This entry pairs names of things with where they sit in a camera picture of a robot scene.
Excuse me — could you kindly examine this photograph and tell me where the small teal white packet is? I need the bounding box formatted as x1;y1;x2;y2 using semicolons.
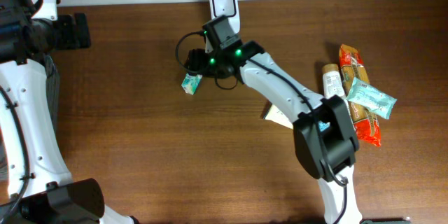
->
181;73;202;95

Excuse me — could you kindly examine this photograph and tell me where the yellow white snack bag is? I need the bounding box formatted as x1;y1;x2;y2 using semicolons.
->
263;104;293;129

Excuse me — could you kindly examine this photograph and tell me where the white tube with tan cap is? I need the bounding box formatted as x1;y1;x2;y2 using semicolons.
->
322;64;346;99

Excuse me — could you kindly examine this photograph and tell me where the mint green snack packet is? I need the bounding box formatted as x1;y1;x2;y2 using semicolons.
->
346;78;397;120

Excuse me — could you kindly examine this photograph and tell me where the orange long cracker package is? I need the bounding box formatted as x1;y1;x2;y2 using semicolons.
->
339;44;381;147

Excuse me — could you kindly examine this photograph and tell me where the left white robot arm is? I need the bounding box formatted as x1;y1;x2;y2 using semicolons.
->
1;0;135;223

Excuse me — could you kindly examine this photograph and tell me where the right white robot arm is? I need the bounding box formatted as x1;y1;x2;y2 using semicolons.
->
184;15;363;223

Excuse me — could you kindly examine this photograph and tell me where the white barcode scanner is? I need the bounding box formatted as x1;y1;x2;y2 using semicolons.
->
209;0;241;33

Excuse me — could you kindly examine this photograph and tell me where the grey plastic mesh basket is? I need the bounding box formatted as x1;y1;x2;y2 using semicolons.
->
44;55;60;132

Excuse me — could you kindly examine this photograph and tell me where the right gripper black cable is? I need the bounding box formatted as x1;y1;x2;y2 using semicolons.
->
174;30;351;224

